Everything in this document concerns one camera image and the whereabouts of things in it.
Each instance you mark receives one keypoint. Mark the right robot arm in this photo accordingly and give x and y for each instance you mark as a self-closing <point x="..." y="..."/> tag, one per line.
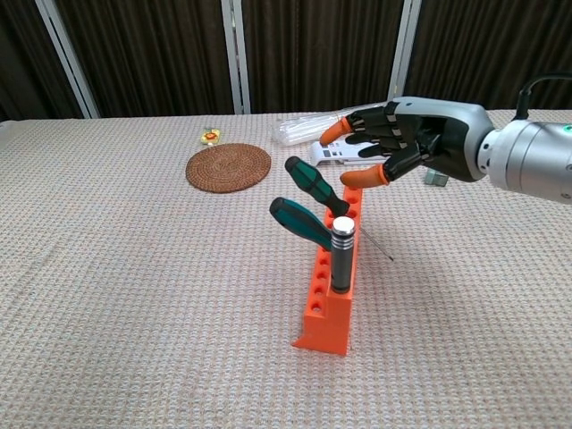
<point x="532" y="161"/>

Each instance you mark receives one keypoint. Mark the black metal precision screwdriver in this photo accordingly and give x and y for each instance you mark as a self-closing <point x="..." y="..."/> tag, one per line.
<point x="343" y="263"/>

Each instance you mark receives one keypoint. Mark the small green box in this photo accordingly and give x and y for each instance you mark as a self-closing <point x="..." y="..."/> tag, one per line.
<point x="435" y="179"/>

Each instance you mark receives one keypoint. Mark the white folding laptop stand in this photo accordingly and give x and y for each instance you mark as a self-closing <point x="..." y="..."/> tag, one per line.
<point x="326" y="154"/>

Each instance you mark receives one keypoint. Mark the bundle of clear plastic tubes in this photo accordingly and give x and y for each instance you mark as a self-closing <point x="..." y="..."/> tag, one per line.
<point x="299" y="129"/>

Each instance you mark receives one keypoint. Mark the white partition frame post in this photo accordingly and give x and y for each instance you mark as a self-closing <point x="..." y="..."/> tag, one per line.
<point x="236" y="58"/>
<point x="404" y="44"/>
<point x="67" y="58"/>

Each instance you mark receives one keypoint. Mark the beige woven tablecloth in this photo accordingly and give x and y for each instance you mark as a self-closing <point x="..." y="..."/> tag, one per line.
<point x="134" y="290"/>

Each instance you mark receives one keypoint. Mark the round woven rattan coaster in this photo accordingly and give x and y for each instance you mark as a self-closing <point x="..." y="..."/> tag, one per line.
<point x="228" y="167"/>

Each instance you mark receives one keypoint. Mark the small yellow snack packet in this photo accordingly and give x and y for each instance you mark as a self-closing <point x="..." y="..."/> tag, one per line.
<point x="210" y="136"/>

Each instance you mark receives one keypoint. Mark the orange tool holder block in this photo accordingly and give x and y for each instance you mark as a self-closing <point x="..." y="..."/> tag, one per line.
<point x="326" y="326"/>

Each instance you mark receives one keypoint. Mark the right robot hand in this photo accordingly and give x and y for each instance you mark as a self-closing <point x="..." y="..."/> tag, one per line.
<point x="447" y="134"/>

